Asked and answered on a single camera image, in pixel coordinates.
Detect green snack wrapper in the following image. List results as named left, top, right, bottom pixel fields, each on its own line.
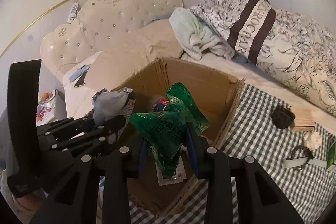
left=130, top=83, right=210, bottom=173

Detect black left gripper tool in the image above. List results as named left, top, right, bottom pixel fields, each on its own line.
left=7, top=60, right=126, bottom=198

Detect white scrunchie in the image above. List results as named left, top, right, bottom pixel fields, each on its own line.
left=303, top=131, right=322, bottom=151

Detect white sachet with black print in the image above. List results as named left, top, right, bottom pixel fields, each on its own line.
left=155, top=156, right=187, bottom=186

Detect green white medicine box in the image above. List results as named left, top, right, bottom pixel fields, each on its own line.
left=326, top=141, right=336, bottom=173

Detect small black cube device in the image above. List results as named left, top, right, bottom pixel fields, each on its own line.
left=270, top=105, right=295, bottom=129

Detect beige wooden box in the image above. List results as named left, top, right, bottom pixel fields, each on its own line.
left=290, top=107, right=315, bottom=132

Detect grey crumpled plastic bag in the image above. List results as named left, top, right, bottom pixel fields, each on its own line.
left=92, top=87, right=133, bottom=126

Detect white bedside table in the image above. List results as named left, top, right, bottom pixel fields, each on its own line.
left=62, top=51, right=102, bottom=119

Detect clear plastic water bottle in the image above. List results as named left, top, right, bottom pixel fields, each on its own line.
left=148, top=95, right=169, bottom=113

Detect blue smartphone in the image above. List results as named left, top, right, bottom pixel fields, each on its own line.
left=69, top=65, right=90, bottom=88

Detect floral patterned duvet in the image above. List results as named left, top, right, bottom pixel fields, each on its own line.
left=190, top=0, right=335, bottom=114

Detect pale green towel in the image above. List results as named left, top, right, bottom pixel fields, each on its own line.
left=169, top=7, right=235, bottom=60

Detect white power strip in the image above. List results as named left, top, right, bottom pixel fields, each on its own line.
left=67, top=2, right=79, bottom=24

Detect cream tufted headboard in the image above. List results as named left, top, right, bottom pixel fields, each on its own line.
left=40, top=0, right=183, bottom=79

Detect white lanyard strap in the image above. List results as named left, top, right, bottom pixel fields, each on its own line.
left=284, top=156, right=329, bottom=169

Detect black ring keychain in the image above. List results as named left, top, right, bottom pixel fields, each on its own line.
left=291, top=145, right=314, bottom=171

